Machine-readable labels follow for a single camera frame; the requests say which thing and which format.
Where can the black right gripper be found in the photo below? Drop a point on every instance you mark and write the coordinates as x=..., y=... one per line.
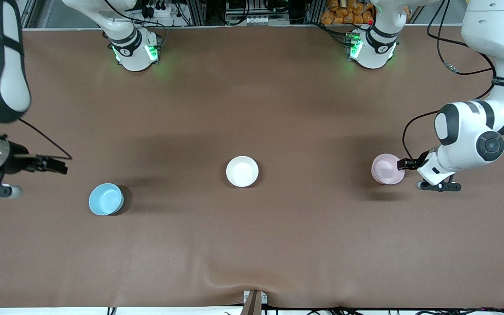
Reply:
x=19, y=162

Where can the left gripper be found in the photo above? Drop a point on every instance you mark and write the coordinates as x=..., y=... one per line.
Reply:
x=414, y=164

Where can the pink bowl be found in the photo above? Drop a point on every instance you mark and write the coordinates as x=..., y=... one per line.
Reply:
x=385, y=168

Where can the light blue bowl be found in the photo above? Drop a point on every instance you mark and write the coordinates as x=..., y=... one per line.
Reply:
x=105, y=199

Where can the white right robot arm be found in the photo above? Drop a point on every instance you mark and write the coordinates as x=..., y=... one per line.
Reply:
x=130, y=54

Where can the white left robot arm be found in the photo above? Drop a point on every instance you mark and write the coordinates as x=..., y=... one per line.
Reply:
x=475, y=131

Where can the white bowl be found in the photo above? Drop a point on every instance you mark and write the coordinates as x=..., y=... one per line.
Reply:
x=242, y=171

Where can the pile of orange snack packets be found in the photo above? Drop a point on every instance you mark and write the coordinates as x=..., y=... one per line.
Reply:
x=346, y=13

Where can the brown table mat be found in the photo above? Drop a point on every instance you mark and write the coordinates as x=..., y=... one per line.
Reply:
x=252, y=245

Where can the aluminium frame post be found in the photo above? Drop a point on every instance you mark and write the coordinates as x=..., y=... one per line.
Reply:
x=314, y=11
x=198, y=11

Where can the metal bracket with wooden strip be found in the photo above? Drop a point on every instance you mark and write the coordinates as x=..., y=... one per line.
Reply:
x=254, y=302

